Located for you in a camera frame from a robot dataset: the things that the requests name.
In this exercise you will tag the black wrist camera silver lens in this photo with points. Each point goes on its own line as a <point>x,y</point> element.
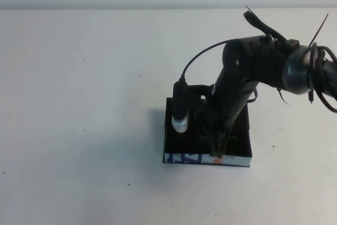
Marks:
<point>179,111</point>

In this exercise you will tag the black zip tie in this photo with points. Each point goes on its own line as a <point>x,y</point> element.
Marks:
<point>318,31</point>
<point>282,97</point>

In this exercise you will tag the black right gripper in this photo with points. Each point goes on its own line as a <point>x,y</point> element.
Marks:
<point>229,98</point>

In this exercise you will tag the black glasses case printed sides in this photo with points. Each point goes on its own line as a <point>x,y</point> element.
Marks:
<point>184,143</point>

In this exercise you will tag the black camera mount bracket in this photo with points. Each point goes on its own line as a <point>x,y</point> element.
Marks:
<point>200,93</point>

